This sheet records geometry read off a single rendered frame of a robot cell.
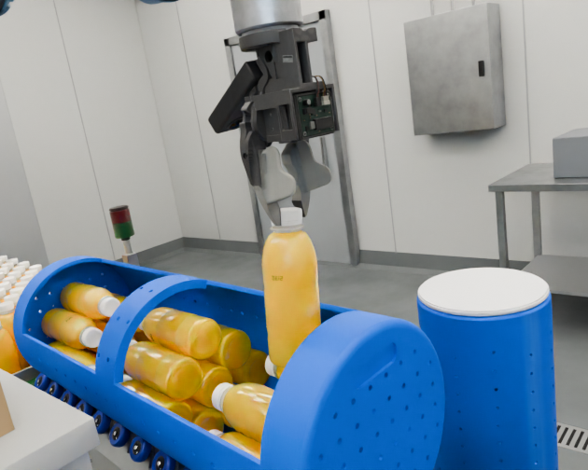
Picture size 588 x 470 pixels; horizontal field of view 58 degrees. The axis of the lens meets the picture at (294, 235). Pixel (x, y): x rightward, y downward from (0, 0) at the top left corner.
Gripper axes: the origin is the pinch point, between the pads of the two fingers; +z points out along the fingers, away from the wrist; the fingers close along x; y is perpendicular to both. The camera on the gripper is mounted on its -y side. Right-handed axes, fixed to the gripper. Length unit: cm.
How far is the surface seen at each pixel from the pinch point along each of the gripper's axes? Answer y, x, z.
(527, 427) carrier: 5, 55, 61
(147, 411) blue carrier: -19.3, -14.2, 26.3
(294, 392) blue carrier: 7.5, -9.9, 17.3
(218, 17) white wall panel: -387, 314, -103
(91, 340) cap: -56, -6, 27
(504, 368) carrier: 2, 52, 46
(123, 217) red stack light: -114, 36, 15
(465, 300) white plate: -7, 54, 34
